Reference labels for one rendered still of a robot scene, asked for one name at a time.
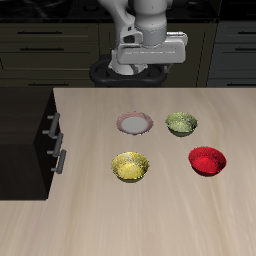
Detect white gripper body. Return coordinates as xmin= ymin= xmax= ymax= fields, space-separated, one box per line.
xmin=116 ymin=31 xmax=189 ymax=66

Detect white plate with pink rim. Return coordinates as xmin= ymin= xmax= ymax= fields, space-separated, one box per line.
xmin=116 ymin=111 xmax=155 ymax=136

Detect green bowl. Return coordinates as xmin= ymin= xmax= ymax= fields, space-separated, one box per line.
xmin=165 ymin=112 xmax=199 ymax=138

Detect yellow bowl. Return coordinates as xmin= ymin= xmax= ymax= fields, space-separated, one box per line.
xmin=111 ymin=151 xmax=151 ymax=184

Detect red bowl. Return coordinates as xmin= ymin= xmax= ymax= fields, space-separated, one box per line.
xmin=188 ymin=146 xmax=228 ymax=178

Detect grey kitchen drawer unit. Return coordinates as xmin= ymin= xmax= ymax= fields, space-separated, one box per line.
xmin=206 ymin=19 xmax=256 ymax=89

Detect dark kitchen cupboards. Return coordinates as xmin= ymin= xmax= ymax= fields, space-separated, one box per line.
xmin=0 ymin=0 xmax=221 ymax=89

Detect dark wooden cabinet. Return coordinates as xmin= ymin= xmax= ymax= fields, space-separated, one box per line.
xmin=0 ymin=87 xmax=64 ymax=201

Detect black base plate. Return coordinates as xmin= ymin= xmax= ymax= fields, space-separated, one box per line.
xmin=88 ymin=54 xmax=168 ymax=85

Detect grey cabinet handle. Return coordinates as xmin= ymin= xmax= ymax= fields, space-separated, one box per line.
xmin=42 ymin=112 xmax=61 ymax=139
xmin=46 ymin=132 xmax=65 ymax=158
xmin=50 ymin=149 xmax=68 ymax=175

